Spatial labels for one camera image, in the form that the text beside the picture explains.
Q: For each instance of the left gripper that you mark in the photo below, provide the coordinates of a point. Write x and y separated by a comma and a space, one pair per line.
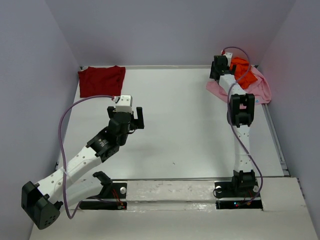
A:
134, 122

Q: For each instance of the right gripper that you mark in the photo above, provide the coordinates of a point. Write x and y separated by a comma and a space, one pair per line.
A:
212, 70

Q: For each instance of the orange t-shirt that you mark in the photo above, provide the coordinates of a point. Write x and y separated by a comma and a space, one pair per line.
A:
243, 73

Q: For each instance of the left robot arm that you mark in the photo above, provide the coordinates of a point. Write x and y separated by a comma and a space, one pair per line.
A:
42, 201

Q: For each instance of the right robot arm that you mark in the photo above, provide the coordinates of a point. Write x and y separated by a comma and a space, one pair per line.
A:
240, 116

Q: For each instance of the dark red folded t-shirt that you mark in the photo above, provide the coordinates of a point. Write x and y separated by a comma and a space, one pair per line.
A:
95, 81

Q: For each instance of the pink t-shirt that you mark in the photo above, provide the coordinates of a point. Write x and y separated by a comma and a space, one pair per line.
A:
260, 89

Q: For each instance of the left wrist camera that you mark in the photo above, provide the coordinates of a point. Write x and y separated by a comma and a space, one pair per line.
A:
123, 103

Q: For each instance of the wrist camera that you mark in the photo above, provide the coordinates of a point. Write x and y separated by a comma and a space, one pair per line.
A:
123, 103
228, 55

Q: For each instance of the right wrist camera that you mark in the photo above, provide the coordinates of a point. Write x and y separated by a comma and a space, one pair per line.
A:
228, 55

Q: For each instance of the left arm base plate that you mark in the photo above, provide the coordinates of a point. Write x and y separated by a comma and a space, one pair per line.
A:
112, 198

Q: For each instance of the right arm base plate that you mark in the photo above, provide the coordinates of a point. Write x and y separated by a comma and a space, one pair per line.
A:
227, 199

